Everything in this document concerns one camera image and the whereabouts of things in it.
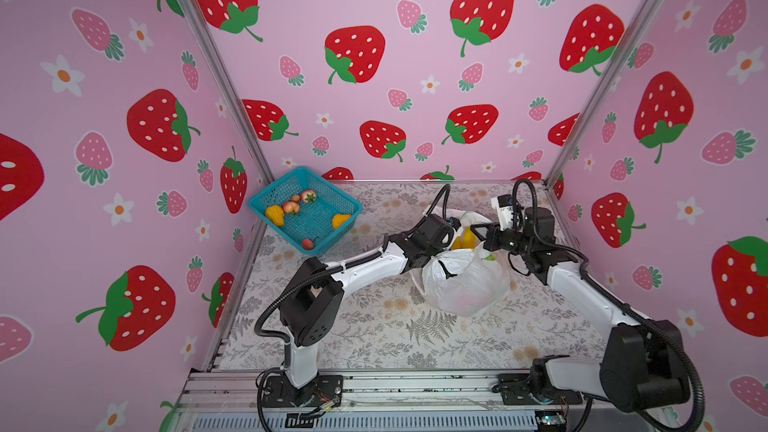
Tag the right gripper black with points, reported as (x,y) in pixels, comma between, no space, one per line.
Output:
(490,237)

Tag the yellow fake banana bunch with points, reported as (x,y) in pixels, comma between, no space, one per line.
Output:
(464,238)

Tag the white lemon print plastic bag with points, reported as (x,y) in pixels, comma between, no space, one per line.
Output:
(463,282)

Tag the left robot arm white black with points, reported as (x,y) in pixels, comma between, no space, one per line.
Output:
(305,311)

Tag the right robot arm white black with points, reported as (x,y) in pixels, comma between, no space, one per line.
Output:
(644,365)

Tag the orange yellow fake mango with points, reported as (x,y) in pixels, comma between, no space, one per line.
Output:
(339,220)

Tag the red fake apple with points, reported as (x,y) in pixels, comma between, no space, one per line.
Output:
(291,207)

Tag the yellow fake lemon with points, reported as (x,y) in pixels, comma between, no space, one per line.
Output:
(275,214)

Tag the teal plastic mesh basket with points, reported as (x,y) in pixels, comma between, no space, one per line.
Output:
(314,221)

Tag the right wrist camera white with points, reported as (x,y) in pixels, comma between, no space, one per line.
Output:
(504,206)

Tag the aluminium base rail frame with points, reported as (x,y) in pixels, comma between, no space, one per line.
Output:
(390,400)

